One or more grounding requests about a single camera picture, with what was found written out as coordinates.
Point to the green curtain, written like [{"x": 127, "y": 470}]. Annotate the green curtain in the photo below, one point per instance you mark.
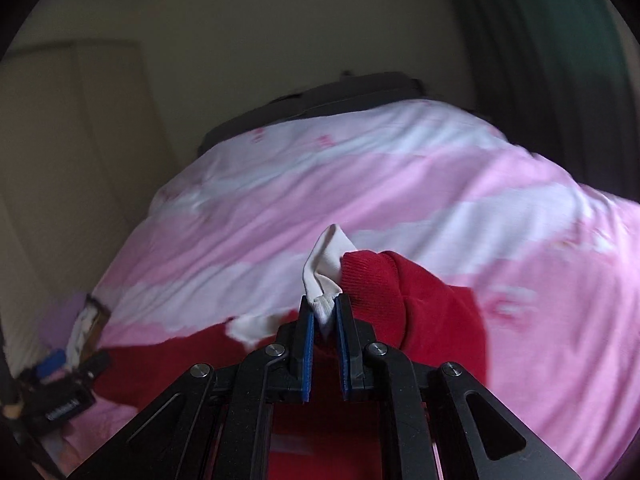
[{"x": 553, "y": 76}]

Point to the white patterned folded clothes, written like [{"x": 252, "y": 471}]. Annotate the white patterned folded clothes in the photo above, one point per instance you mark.
[{"x": 72, "y": 348}]

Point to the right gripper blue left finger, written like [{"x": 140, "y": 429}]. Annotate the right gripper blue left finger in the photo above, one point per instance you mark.
[{"x": 303, "y": 349}]

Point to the purple folded garment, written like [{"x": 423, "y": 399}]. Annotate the purple folded garment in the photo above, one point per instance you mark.
[{"x": 58, "y": 322}]

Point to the white louvered wardrobe doors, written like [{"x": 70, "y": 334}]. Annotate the white louvered wardrobe doors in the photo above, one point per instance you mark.
[{"x": 83, "y": 152}]

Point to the red Mickey Mouse sweatshirt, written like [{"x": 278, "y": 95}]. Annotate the red Mickey Mouse sweatshirt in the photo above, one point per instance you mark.
[{"x": 409, "y": 309}]

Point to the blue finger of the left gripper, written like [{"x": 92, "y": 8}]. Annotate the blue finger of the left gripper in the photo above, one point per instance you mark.
[{"x": 51, "y": 364}]

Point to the pink floral duvet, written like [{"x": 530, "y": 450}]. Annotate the pink floral duvet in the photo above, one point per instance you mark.
[{"x": 552, "y": 265}]

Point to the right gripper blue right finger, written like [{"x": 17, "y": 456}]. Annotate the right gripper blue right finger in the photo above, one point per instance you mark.
[{"x": 348, "y": 346}]

